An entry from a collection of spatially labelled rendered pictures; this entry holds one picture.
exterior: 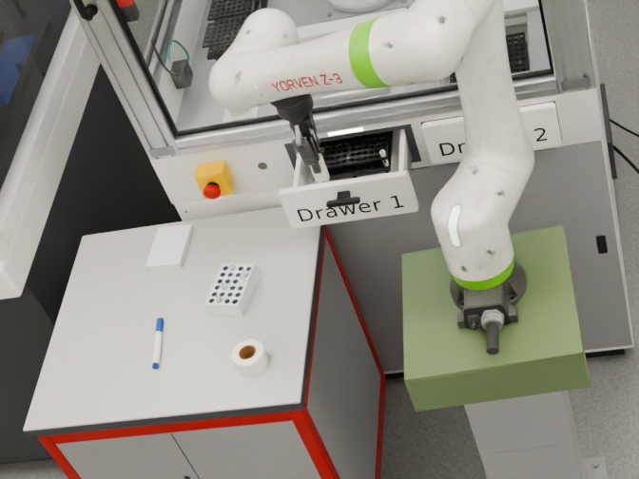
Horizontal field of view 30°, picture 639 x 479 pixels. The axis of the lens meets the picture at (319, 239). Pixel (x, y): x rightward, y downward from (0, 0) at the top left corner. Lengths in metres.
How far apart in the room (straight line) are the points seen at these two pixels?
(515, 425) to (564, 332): 0.36
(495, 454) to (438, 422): 0.65
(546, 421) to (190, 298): 0.82
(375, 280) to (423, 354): 0.76
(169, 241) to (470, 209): 0.92
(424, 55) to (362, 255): 1.13
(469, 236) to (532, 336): 0.23
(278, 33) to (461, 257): 0.53
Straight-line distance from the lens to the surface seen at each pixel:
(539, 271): 2.35
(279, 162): 2.75
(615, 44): 4.26
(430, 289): 2.37
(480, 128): 2.20
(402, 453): 3.22
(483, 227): 2.15
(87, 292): 2.85
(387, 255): 2.94
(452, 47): 1.90
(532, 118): 2.61
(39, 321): 3.03
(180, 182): 2.83
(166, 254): 2.80
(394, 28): 1.92
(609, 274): 3.00
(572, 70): 2.56
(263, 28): 2.25
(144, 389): 2.57
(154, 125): 2.73
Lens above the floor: 2.59
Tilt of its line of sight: 43 degrees down
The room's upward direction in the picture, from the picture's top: 22 degrees counter-clockwise
